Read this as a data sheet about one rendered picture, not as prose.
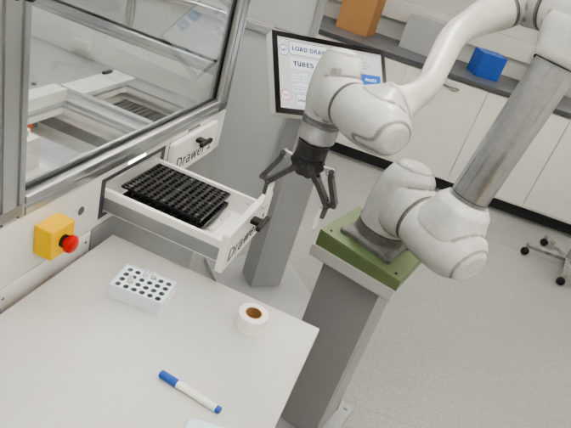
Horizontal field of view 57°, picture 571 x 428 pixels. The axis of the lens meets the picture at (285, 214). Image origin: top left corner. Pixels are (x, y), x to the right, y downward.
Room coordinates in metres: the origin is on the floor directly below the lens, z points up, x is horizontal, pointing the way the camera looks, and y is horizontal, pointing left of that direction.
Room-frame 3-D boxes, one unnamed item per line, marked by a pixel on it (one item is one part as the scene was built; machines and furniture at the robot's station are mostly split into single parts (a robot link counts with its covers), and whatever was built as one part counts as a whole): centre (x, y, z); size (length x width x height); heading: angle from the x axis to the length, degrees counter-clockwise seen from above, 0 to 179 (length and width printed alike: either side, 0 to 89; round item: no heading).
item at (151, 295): (0.92, 0.25, 0.78); 0.12 x 0.08 x 0.04; 86
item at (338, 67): (1.15, -0.02, 1.29); 0.13 x 0.11 x 0.16; 36
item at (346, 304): (1.44, -0.29, 0.38); 0.30 x 0.30 x 0.76; 65
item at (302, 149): (1.16, -0.01, 1.10); 0.08 x 0.07 x 0.09; 79
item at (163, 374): (0.70, 0.07, 0.77); 0.14 x 0.02 x 0.02; 73
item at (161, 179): (1.19, 0.28, 0.87); 0.22 x 0.18 x 0.06; 79
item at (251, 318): (0.93, 0.00, 0.78); 0.07 x 0.07 x 0.04
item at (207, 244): (1.19, 0.29, 0.86); 0.40 x 0.26 x 0.06; 79
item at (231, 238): (1.15, 0.08, 0.87); 0.29 x 0.02 x 0.11; 169
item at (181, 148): (1.52, 0.34, 0.87); 0.29 x 0.02 x 0.11; 169
